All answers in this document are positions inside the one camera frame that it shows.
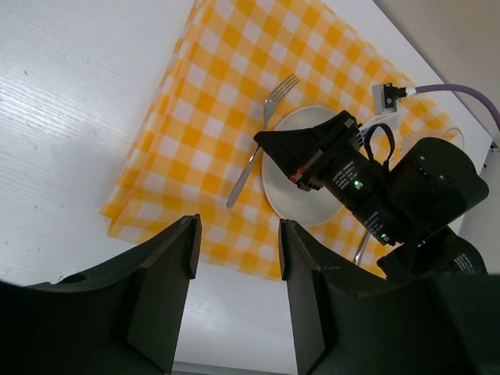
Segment clear plastic cup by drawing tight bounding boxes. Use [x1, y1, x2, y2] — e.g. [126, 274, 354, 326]
[399, 127, 465, 155]

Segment silver table knife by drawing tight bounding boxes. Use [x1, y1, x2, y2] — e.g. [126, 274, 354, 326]
[352, 230, 370, 266]

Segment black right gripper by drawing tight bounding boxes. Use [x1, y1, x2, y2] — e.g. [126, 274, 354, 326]
[254, 111, 402, 245]

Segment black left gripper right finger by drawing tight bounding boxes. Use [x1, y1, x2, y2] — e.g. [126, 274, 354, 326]
[279, 220, 499, 374]

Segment silver fork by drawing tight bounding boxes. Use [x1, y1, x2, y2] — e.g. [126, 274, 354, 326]
[225, 73, 301, 209]

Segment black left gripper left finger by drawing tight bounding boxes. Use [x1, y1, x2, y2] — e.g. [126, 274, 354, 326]
[1, 215, 202, 374]

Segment yellow white checkered cloth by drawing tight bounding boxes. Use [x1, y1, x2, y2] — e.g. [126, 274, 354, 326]
[98, 0, 460, 282]

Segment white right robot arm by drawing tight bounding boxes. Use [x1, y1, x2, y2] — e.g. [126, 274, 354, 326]
[255, 112, 489, 281]

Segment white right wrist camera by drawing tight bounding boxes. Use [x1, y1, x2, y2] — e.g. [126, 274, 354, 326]
[372, 83, 406, 130]

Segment cream round plate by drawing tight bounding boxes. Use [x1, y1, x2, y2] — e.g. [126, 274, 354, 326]
[261, 105, 342, 227]

